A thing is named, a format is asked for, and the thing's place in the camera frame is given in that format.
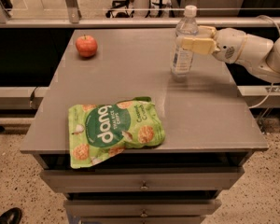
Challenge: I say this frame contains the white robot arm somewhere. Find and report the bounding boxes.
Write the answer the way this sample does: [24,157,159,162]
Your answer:
[177,26,280,83]

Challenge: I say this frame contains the white cable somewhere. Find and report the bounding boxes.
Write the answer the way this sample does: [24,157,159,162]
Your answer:
[247,14,280,110]

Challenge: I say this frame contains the green rice chips bag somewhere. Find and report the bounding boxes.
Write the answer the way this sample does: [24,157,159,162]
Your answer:
[68,97,165,169]

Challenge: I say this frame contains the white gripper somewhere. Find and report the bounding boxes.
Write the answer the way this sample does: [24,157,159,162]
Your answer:
[181,26,246,63]

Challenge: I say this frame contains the black office chair base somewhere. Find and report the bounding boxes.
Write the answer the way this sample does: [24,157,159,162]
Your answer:
[105,0,133,19]

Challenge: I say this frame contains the top grey drawer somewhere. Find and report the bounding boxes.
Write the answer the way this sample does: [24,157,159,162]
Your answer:
[40,167,245,193]

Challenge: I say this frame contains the grey drawer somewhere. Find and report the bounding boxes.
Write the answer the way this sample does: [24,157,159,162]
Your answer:
[64,200,221,217]
[40,167,245,193]

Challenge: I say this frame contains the black leather shoe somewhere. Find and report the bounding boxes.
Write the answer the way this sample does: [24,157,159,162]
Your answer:
[0,207,22,224]

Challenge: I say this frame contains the grey drawer cabinet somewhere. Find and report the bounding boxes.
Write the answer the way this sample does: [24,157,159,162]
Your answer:
[21,29,267,224]

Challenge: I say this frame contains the clear plastic water bottle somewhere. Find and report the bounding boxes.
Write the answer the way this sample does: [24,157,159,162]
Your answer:
[171,5,198,80]

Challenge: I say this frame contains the lower grey drawer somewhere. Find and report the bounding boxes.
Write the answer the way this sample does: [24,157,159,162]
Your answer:
[64,200,221,217]

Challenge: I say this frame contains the metal guard rail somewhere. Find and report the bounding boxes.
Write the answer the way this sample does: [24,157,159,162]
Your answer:
[0,0,280,28]

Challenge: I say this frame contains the red apple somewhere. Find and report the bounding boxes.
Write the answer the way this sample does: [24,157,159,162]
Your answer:
[76,35,98,58]

